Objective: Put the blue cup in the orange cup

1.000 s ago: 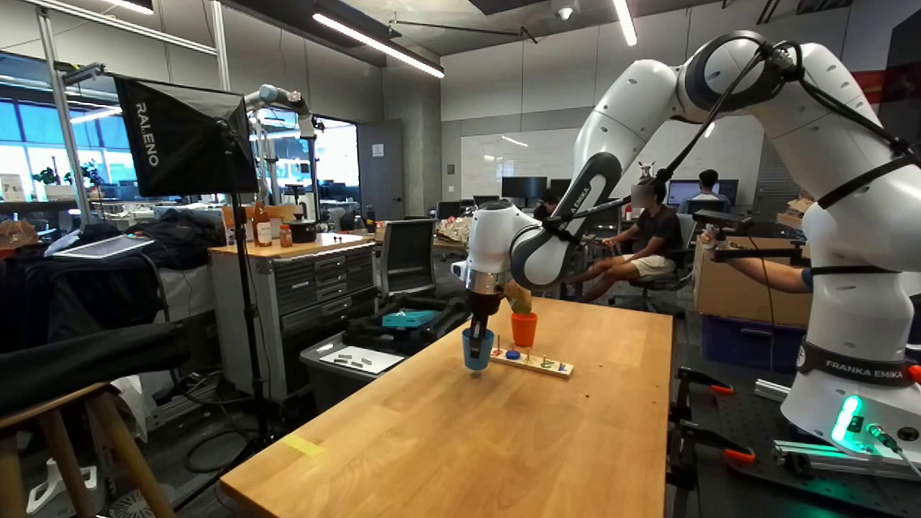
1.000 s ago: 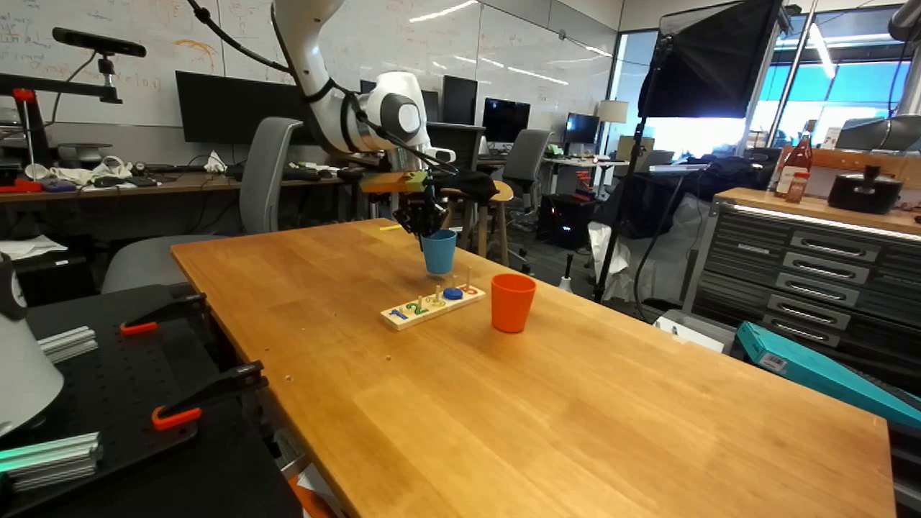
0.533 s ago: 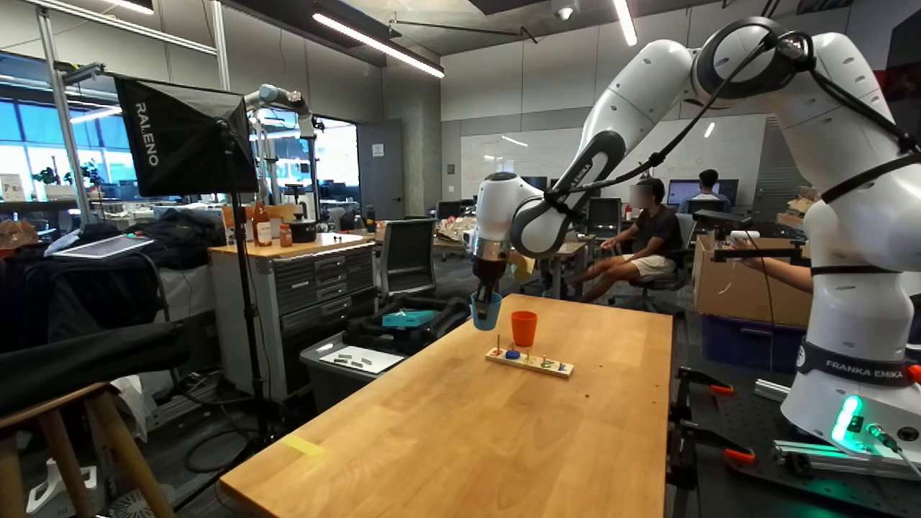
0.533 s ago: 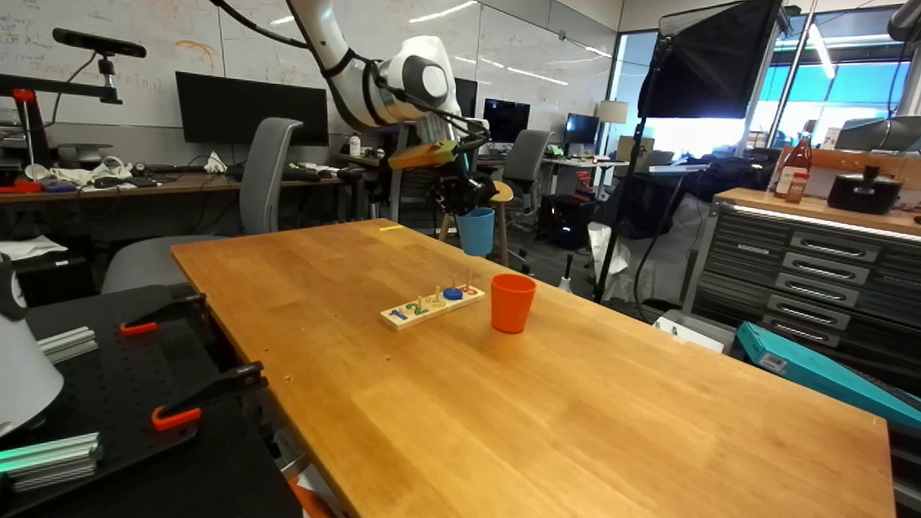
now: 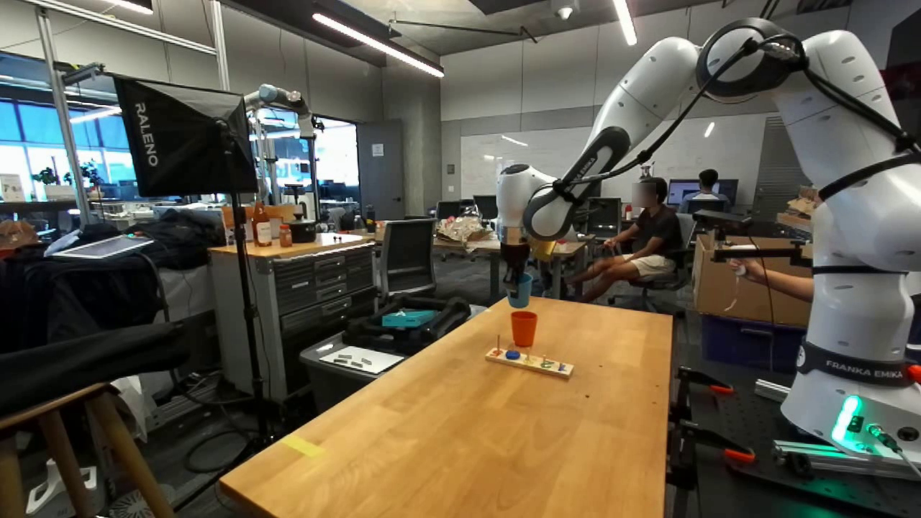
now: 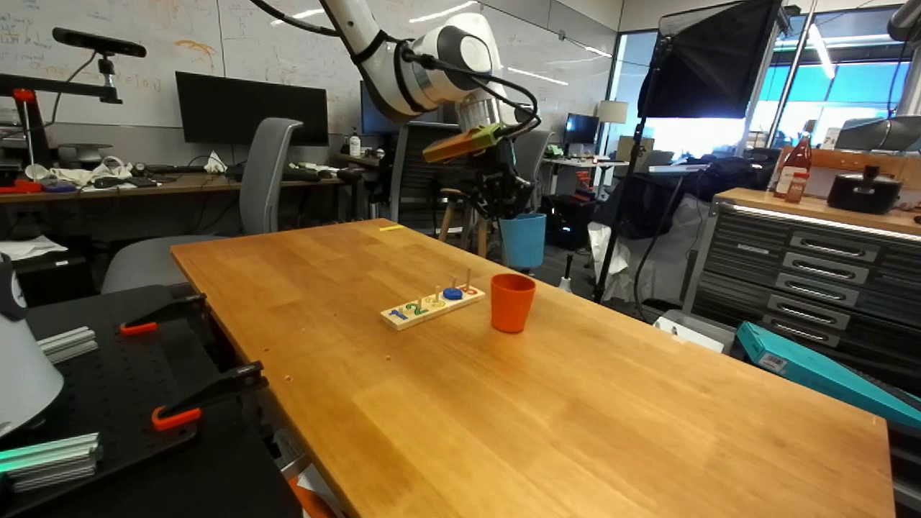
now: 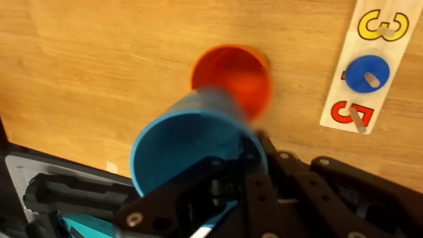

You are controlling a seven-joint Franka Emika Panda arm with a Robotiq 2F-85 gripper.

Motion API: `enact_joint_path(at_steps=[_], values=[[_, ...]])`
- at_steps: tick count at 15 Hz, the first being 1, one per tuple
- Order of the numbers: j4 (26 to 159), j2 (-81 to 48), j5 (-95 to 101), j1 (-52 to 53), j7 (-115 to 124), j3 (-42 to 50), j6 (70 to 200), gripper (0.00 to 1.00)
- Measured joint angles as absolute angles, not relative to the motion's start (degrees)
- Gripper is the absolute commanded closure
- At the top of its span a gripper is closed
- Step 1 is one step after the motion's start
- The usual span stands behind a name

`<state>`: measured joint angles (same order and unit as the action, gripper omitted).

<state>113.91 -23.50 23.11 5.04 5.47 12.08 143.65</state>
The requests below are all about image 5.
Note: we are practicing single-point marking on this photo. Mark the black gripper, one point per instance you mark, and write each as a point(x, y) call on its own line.
point(515, 258)

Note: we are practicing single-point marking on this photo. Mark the blue plastic cup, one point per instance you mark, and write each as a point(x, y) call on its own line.
point(523, 296)

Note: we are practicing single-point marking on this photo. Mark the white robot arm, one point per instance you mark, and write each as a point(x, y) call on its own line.
point(852, 290)

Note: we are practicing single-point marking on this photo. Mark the bare forearm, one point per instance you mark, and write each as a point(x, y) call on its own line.
point(782, 280)

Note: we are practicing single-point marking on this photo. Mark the orange plastic cup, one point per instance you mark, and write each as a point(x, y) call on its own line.
point(525, 330)

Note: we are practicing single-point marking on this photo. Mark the white number puzzle board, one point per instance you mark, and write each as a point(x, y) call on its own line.
point(534, 362)

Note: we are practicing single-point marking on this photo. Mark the teal and black case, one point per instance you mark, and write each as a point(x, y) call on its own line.
point(406, 320)

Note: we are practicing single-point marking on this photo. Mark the seated person in black shirt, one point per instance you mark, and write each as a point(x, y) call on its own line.
point(652, 240)

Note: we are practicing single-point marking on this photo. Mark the grey door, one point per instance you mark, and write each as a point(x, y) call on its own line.
point(383, 168)

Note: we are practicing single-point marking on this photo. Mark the person at monitor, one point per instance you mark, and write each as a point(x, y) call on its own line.
point(708, 185)

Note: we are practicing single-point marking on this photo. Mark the grey drawer cabinet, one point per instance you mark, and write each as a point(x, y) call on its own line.
point(307, 297)

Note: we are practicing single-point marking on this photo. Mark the cardboard box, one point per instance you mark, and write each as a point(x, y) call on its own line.
point(738, 283)

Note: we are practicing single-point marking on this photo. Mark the black pot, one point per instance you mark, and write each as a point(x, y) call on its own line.
point(302, 232)

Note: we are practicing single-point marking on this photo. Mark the blue storage bin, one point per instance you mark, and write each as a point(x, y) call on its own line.
point(748, 345)

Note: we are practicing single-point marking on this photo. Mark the long ceiling light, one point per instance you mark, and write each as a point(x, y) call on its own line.
point(379, 45)

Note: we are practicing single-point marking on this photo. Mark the black light stand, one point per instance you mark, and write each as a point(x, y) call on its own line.
point(245, 290)

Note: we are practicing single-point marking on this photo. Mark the short ceiling light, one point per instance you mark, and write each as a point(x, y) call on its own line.
point(625, 21)

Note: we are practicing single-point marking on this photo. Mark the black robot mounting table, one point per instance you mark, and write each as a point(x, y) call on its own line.
point(748, 491)

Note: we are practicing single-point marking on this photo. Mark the black clothes pile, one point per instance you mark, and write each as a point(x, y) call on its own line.
point(181, 240)

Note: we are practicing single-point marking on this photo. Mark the black softbox light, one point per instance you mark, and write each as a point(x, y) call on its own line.
point(181, 145)

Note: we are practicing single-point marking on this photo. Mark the black bag on stool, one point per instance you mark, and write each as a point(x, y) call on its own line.
point(75, 362)

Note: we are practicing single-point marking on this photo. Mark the wooden stool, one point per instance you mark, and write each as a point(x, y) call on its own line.
point(97, 434)

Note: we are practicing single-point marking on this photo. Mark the aluminium rail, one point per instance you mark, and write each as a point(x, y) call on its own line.
point(771, 389)
point(825, 452)

